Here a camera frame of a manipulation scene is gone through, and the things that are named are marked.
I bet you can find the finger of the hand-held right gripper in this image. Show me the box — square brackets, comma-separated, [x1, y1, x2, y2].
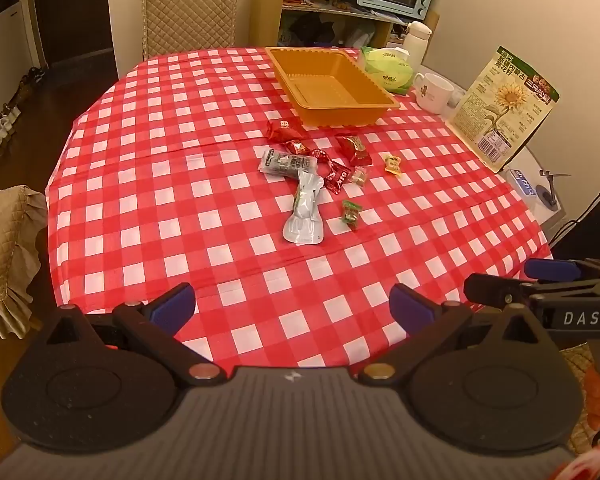
[463, 273, 600, 312]
[523, 258, 600, 286]

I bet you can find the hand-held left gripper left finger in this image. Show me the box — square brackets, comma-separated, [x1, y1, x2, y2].
[32, 282, 227, 388]

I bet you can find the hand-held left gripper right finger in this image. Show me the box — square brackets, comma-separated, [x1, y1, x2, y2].
[350, 282, 557, 389]

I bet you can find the green candy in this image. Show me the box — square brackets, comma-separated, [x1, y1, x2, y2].
[341, 199, 362, 231]

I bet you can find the silver pouch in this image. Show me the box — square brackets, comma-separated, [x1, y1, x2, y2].
[281, 169, 326, 246]

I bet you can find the dark red candy packet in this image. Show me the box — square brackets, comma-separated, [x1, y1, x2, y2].
[322, 161, 355, 196]

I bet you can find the large red picture packet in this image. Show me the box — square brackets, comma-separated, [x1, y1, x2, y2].
[335, 134, 370, 167]

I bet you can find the silver snack bar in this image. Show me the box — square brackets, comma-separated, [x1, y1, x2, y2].
[258, 149, 318, 181]

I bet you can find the red packet white print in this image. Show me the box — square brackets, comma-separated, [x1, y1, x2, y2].
[265, 120, 306, 142]

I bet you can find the orange plastic tray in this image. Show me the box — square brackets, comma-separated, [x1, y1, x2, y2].
[265, 46, 402, 128]

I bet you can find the person's right hand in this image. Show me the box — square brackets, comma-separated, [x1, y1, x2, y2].
[582, 362, 600, 418]

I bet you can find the white box blue label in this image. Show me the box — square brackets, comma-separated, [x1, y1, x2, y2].
[500, 166, 566, 226]

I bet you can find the small metal stand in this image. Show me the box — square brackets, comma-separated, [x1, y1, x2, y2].
[539, 170, 572, 206]

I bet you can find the woven seat cushion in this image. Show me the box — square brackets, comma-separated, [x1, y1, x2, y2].
[562, 342, 597, 453]

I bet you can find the red checkered tablecloth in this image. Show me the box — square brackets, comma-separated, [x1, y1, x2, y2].
[45, 46, 553, 368]

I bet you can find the sunflower seed bag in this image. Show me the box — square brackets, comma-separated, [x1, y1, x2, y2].
[449, 45, 561, 173]

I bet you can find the beige ruffled chair cover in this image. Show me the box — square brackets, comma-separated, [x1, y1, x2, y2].
[0, 185, 48, 341]

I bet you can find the white mug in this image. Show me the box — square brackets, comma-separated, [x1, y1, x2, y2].
[412, 72, 455, 113]

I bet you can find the green tissue pack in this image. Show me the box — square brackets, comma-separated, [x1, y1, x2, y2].
[357, 46, 415, 95]

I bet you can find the row of shoes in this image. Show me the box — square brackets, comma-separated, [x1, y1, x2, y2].
[0, 67, 46, 166]

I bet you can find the white thermos bottle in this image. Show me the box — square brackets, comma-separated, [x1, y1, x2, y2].
[402, 21, 432, 67]

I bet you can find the white plastic bag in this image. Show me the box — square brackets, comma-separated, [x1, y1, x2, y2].
[347, 25, 377, 50]

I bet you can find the black bag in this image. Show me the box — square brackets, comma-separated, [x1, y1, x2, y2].
[289, 14, 342, 46]

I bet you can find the quilted beige chair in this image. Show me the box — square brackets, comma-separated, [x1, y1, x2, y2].
[141, 0, 241, 61]

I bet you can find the dark wooden door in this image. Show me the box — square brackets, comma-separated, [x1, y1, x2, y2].
[22, 0, 118, 81]

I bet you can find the wooden shelf unit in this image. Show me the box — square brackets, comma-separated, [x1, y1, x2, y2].
[250, 0, 441, 51]

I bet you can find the white cabinet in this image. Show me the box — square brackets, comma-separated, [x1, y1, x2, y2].
[0, 0, 41, 146]

